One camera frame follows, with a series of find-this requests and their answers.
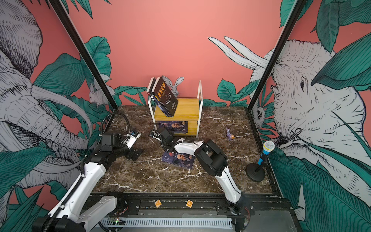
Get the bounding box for dark purple book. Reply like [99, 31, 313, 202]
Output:
[161, 152, 195, 170]
[158, 121, 188, 134]

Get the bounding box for purple book yellow label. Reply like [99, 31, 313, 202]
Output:
[150, 94, 171, 117]

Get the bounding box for black book yellow title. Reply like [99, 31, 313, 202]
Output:
[151, 77, 178, 117]

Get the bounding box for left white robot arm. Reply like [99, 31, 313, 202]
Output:
[31, 145, 144, 232]

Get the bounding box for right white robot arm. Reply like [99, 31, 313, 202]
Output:
[149, 127, 253, 215]

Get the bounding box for dark purple bottom book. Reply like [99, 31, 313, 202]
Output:
[161, 152, 195, 170]

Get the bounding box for white wooden two-tier shelf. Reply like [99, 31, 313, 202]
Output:
[148, 81, 203, 138]

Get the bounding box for small purple toy figure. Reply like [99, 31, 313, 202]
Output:
[226, 128, 235, 141]

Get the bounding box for left orange sticker tag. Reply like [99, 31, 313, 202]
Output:
[155, 200, 162, 208]

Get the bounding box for orange sticker tag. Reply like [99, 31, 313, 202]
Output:
[155, 200, 162, 208]
[186, 200, 193, 208]

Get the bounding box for right orange sticker tag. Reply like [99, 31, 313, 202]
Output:
[186, 200, 193, 208]

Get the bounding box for blue microphone on stand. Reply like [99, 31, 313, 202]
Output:
[245, 140, 275, 182]

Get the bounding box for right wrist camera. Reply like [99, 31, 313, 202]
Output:
[148, 130, 160, 141]

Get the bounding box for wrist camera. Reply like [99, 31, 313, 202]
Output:
[148, 130, 160, 141]
[101, 130, 142, 150]

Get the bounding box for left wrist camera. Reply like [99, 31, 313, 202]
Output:
[101, 130, 142, 150]

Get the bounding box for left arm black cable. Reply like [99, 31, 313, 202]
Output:
[100, 112, 131, 135]

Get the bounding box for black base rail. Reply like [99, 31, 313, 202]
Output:
[83, 192, 295, 217]

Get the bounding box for white slotted cable duct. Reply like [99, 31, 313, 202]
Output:
[101, 217, 234, 230]

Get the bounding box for right black frame post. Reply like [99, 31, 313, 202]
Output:
[247, 0, 306, 112]

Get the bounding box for black frame post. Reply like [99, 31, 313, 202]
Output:
[247, 0, 306, 112]
[48, 0, 118, 111]

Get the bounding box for left black frame post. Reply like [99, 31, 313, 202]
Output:
[48, 0, 118, 111]

